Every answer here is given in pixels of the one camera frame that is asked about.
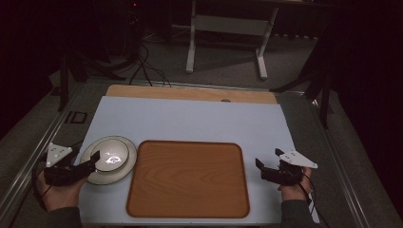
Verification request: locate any hand-held gripper cable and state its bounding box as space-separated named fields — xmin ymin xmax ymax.
xmin=30 ymin=155 xmax=53 ymax=210
xmin=298 ymin=173 xmax=331 ymax=228

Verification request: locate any white bowl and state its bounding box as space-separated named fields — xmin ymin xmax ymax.
xmin=90 ymin=138 xmax=130 ymax=173

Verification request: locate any person's right hand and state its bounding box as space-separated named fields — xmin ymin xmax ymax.
xmin=278 ymin=166 xmax=314 ymax=202

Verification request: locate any right hand-held gripper cable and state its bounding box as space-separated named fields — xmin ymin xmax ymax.
xmin=298 ymin=173 xmax=331 ymax=228

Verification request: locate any black stand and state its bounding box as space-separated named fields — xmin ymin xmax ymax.
xmin=269 ymin=41 xmax=335 ymax=129
xmin=57 ymin=47 xmax=127 ymax=112

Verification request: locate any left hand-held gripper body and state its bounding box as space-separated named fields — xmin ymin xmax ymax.
xmin=43 ymin=142 xmax=84 ymax=187

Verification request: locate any wooden tray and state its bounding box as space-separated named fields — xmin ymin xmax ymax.
xmin=125 ymin=140 xmax=251 ymax=219

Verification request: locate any person's left hand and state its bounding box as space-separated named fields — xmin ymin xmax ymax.
xmin=36 ymin=170 xmax=89 ymax=213

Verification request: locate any black cable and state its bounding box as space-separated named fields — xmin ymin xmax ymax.
xmin=128 ymin=44 xmax=173 ymax=87

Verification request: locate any white table mat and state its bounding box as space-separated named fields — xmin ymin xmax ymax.
xmin=75 ymin=95 xmax=321 ymax=226

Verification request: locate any white metal stand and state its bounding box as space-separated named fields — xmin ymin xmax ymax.
xmin=185 ymin=0 xmax=279 ymax=81

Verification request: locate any left hand-held gripper cable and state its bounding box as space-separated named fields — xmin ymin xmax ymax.
xmin=30 ymin=155 xmax=53 ymax=210

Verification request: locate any white plate with dark rim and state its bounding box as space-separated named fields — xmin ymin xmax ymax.
xmin=79 ymin=135 xmax=138 ymax=186

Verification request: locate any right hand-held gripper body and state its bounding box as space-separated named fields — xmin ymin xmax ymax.
xmin=261 ymin=149 xmax=318 ymax=186

